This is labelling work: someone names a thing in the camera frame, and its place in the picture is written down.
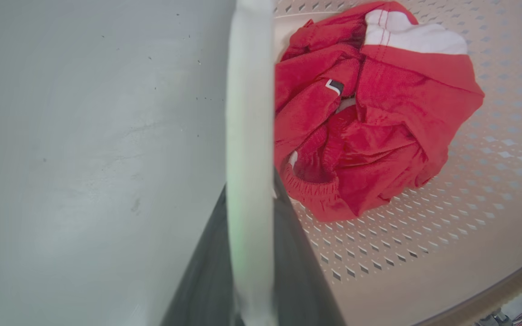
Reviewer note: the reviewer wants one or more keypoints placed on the red and white garment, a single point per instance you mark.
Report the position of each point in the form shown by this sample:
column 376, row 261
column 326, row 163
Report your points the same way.
column 374, row 122

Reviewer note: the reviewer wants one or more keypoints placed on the beige perforated laundry basket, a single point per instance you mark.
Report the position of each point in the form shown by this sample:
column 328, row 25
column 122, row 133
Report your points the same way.
column 447, row 253

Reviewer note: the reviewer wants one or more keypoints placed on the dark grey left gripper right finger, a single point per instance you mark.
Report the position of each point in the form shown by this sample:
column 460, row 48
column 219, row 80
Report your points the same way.
column 302, row 276

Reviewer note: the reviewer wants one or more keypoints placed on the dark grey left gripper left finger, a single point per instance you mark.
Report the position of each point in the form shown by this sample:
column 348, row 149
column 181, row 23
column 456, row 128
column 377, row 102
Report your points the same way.
column 202, row 280

